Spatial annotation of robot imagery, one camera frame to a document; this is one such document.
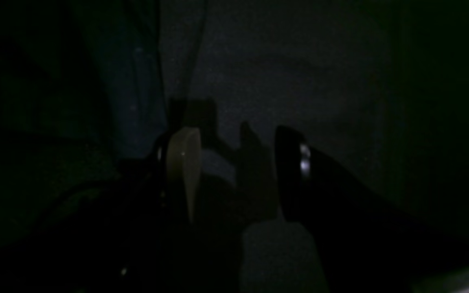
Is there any dark grey t-shirt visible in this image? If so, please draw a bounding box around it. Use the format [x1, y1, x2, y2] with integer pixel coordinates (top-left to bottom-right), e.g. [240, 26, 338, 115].
[93, 0, 169, 161]

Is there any black table cloth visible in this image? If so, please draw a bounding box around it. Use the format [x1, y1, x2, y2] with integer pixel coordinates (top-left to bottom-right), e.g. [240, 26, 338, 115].
[0, 0, 469, 293]

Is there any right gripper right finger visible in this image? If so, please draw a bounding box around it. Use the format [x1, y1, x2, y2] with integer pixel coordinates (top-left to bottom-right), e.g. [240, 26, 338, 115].
[275, 125, 365, 226]

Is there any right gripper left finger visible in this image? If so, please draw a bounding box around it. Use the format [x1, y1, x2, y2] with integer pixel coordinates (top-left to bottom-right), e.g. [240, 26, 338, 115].
[155, 127, 202, 225]

